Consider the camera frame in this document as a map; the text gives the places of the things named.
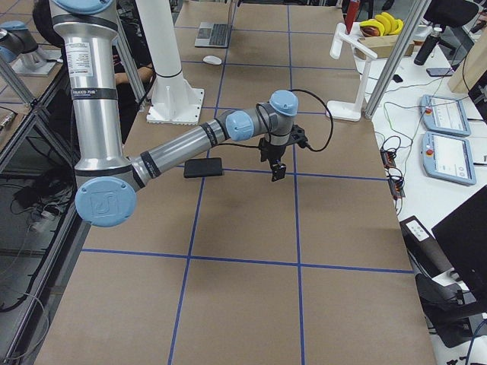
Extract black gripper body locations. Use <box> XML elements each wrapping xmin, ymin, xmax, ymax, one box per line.
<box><xmin>258</xmin><ymin>125</ymin><xmax>307</xmax><ymax>164</ymax></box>

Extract grey laptop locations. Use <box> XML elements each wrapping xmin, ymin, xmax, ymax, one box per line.
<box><xmin>194</xmin><ymin>1</ymin><xmax>237</xmax><ymax>49</ymax></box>

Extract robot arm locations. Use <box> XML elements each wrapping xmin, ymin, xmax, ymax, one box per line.
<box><xmin>50</xmin><ymin>1</ymin><xmax>298</xmax><ymax>227</ymax></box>

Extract second grey robot arm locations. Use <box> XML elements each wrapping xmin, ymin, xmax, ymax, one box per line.
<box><xmin>1</xmin><ymin>21</ymin><xmax>62</xmax><ymax>76</ymax></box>

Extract black folded mouse pad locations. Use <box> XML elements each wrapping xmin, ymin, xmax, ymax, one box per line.
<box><xmin>183</xmin><ymin>157</ymin><xmax>224</xmax><ymax>179</ymax></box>

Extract white desk lamp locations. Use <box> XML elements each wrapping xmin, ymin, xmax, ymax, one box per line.
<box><xmin>327</xmin><ymin>23</ymin><xmax>377</xmax><ymax>122</ymax></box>

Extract white computer mouse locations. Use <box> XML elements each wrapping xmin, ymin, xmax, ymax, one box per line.
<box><xmin>202</xmin><ymin>55</ymin><xmax>222</xmax><ymax>65</ymax></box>

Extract cardboard box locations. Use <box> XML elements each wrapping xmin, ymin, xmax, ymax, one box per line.
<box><xmin>355</xmin><ymin>35</ymin><xmax>415</xmax><ymax>59</ymax></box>

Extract lower teach pendant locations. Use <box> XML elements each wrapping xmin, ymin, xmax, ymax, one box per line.
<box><xmin>421</xmin><ymin>132</ymin><xmax>476</xmax><ymax>186</ymax></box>

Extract teach pendant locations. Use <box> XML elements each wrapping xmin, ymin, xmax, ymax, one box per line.
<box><xmin>421</xmin><ymin>132</ymin><xmax>476</xmax><ymax>186</ymax></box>
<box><xmin>420</xmin><ymin>94</ymin><xmax>471</xmax><ymax>137</ymax></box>

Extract yellow banana bunch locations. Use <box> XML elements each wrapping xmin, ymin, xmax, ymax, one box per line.
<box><xmin>359</xmin><ymin>12</ymin><xmax>404</xmax><ymax>37</ymax></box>

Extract upper teach pendant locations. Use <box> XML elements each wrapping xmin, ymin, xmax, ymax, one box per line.
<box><xmin>420</xmin><ymin>94</ymin><xmax>471</xmax><ymax>137</ymax></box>

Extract black smartphone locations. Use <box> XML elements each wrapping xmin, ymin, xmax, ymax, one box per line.
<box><xmin>426</xmin><ymin>67</ymin><xmax>454</xmax><ymax>78</ymax></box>

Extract black water bottle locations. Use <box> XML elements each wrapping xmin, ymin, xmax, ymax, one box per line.
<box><xmin>414</xmin><ymin>27</ymin><xmax>442</xmax><ymax>65</ymax></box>

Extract black monitor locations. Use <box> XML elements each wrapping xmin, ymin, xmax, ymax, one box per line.
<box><xmin>432</xmin><ymin>187</ymin><xmax>486</xmax><ymax>297</ymax></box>

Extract black office chair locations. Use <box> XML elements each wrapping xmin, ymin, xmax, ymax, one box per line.
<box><xmin>423</xmin><ymin>0</ymin><xmax>479</xmax><ymax>55</ymax></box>

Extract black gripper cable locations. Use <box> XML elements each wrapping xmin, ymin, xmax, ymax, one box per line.
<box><xmin>216</xmin><ymin>89</ymin><xmax>335</xmax><ymax>153</ymax></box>

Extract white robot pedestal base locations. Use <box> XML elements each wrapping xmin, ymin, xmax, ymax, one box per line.
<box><xmin>136</xmin><ymin>0</ymin><xmax>205</xmax><ymax>125</ymax></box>

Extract red tool handle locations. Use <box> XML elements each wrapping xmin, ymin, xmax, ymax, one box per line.
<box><xmin>345</xmin><ymin>0</ymin><xmax>361</xmax><ymax>34</ymax></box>

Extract aluminium frame post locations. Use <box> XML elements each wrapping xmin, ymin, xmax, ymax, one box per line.
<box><xmin>364</xmin><ymin>0</ymin><xmax>431</xmax><ymax>119</ymax></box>

